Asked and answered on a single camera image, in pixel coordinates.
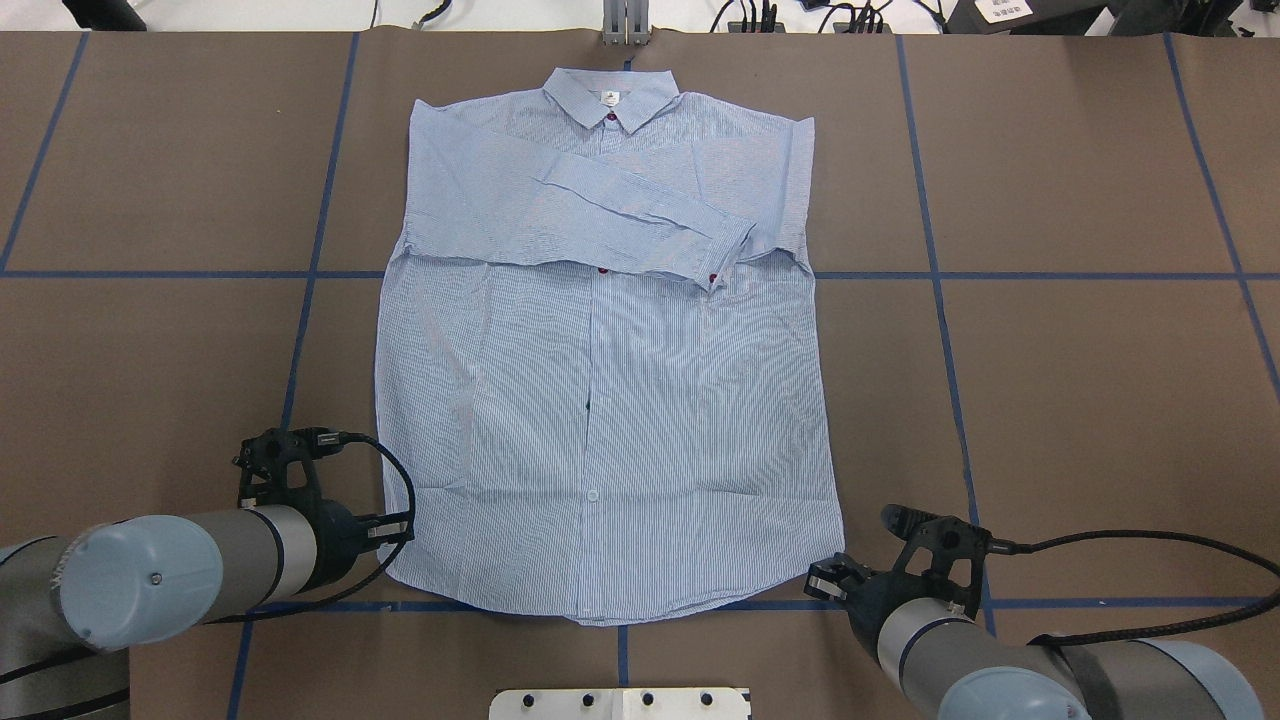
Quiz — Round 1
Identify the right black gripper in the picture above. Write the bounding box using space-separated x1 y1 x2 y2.
805 555 925 641

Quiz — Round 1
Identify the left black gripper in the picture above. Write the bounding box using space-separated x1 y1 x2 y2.
310 500 415 589

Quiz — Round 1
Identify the blue striped button shirt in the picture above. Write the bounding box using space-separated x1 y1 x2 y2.
374 68 846 626

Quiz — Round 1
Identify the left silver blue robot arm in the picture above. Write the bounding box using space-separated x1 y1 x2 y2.
1 501 413 719

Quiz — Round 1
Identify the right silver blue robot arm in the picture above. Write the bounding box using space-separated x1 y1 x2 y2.
805 553 1265 719

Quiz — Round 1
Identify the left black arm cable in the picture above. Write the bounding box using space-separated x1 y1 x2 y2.
205 432 419 626

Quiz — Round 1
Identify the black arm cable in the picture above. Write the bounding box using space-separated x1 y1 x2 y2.
989 530 1280 646
205 432 419 626

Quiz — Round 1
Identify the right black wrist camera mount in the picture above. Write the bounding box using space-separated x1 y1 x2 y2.
879 503 1016 619

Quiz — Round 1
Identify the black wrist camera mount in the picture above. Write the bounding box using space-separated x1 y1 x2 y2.
879 503 1016 619
232 427 343 514

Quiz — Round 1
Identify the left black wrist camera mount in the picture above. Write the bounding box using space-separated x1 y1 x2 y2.
232 427 343 514

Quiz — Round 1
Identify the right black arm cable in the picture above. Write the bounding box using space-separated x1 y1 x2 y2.
989 530 1280 646

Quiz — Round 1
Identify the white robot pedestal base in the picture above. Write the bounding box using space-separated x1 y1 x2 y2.
488 687 753 719

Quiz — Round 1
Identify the grey aluminium frame post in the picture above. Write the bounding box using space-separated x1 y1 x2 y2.
602 0 652 46

